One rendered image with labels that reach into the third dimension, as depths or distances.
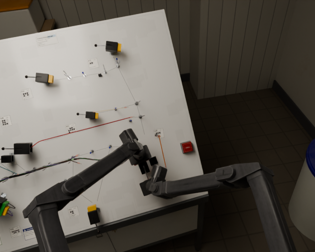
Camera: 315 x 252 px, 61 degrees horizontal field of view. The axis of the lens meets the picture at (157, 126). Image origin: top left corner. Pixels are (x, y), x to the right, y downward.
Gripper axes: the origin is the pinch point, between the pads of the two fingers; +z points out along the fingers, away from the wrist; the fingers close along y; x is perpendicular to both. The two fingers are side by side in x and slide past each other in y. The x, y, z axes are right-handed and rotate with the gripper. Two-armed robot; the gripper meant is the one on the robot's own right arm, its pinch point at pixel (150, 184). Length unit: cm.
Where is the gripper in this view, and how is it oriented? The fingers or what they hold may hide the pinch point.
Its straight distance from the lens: 139.5
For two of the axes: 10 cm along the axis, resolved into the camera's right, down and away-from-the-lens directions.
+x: 3.7, 9.2, -1.2
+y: -9.3, 3.5, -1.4
